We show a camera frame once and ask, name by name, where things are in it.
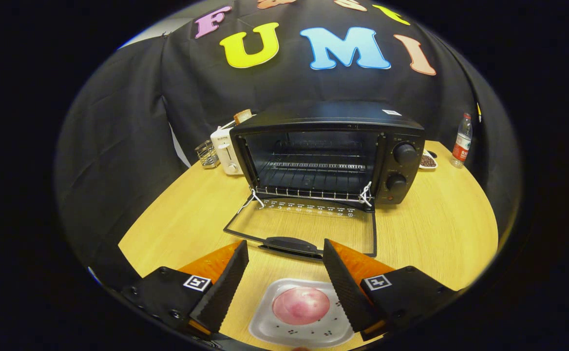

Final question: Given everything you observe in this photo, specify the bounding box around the white divided dish with beans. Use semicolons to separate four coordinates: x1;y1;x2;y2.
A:
418;149;438;170

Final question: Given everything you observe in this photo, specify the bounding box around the white square plate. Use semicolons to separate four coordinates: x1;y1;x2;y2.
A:
248;278;356;348

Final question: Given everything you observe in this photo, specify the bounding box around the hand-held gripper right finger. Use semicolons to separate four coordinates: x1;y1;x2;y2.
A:
322;239;460;342

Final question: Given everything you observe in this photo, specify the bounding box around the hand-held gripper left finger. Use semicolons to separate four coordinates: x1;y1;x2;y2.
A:
121;240;249;337

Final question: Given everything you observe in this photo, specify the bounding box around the black toaster oven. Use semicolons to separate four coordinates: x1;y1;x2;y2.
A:
223;101;426;259

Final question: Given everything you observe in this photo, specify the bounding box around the wire mesh holder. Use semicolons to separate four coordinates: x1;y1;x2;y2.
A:
195;140;220;169

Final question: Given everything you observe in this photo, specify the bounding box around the pink ham slice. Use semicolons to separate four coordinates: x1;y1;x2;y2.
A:
272;287;331;326

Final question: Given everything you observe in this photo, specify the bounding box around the white bread toaster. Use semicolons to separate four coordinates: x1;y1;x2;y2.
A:
210;124;244;176

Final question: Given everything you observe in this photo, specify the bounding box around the clear water bottle red label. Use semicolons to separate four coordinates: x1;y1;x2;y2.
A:
451;113;473;169

